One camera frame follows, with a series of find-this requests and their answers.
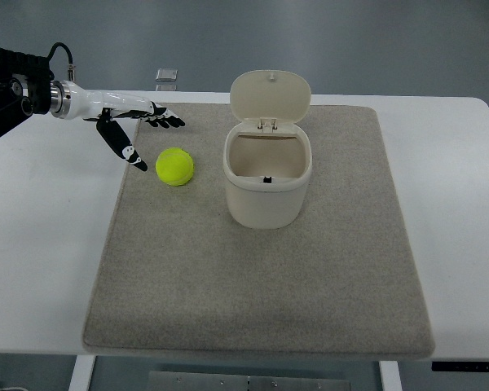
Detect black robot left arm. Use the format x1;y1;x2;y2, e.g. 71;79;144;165
0;42;75;138

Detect right white table leg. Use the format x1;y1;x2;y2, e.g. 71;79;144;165
379;361;403;391

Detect metal table base plate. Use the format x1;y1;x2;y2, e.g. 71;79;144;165
146;371;351;391

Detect upper floor socket plate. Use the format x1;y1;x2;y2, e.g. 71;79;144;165
156;68;178;81

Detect black desk control panel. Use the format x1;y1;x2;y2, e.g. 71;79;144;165
431;361;489;373

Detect grey felt mat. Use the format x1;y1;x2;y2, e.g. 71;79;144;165
82;103;434;359

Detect yellow tennis ball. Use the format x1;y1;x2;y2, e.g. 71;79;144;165
155;147;195;187

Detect white table leg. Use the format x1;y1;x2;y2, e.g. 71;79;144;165
68;355;96;391
379;361;403;391

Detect beige plastic bin with lid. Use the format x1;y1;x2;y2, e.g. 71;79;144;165
222;70;313;229

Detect floor socket plate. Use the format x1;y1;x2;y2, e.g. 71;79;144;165
156;68;178;81
155;84;177;91

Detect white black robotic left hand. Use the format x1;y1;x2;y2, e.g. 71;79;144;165
61;81;185;172

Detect left white table leg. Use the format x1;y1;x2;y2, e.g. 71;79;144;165
68;355;96;391

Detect lower floor socket plate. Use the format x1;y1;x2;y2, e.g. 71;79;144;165
155;84;177;91

